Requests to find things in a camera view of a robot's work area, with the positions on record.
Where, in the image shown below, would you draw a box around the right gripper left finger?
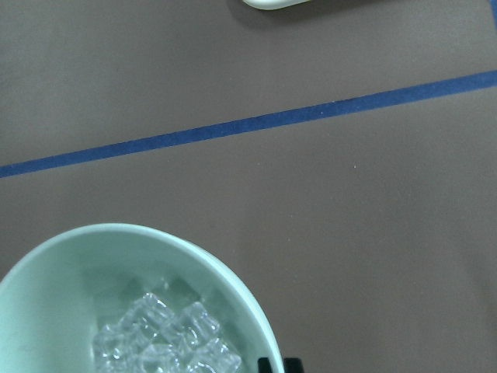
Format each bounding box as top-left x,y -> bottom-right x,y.
257,357 -> 273,373

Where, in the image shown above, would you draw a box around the green bowl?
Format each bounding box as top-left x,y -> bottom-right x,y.
1,223 -> 283,372

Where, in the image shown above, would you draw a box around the cream bear tray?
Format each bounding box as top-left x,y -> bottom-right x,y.
243,0 -> 309,11

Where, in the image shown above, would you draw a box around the ice cubes in green bowl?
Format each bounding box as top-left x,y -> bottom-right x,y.
92,293 -> 242,372

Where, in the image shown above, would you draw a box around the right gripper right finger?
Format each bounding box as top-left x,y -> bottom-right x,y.
283,357 -> 304,373

